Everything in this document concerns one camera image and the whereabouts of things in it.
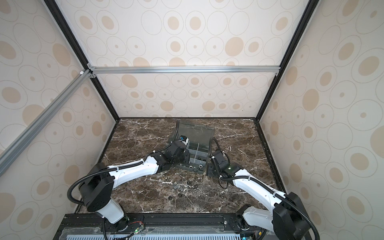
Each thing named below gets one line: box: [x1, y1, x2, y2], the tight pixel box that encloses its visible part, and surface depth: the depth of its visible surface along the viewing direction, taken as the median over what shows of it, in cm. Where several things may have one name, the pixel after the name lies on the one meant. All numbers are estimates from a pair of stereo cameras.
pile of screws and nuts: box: [168, 181, 191, 201], surface depth 87 cm
